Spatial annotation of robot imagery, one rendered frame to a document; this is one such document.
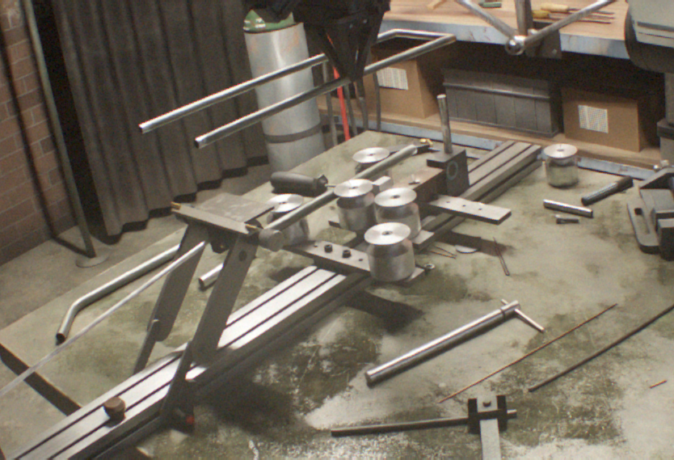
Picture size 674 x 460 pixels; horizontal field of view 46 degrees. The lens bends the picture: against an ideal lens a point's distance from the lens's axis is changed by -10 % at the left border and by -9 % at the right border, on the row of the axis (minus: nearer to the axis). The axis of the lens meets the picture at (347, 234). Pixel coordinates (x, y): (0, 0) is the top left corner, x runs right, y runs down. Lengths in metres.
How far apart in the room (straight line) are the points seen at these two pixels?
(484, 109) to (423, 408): 1.93
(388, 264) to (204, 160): 2.87
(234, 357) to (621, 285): 0.44
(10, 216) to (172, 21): 1.10
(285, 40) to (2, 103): 1.37
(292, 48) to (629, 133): 1.16
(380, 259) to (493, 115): 1.77
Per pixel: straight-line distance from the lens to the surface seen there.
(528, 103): 2.57
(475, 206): 1.08
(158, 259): 1.18
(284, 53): 2.85
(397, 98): 2.86
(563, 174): 1.21
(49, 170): 3.78
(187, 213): 0.90
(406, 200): 1.01
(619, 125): 2.43
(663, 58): 1.61
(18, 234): 3.76
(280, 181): 1.31
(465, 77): 2.67
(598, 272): 1.00
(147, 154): 3.56
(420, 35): 1.07
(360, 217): 1.05
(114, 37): 3.45
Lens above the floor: 1.38
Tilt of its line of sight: 26 degrees down
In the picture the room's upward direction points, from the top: 10 degrees counter-clockwise
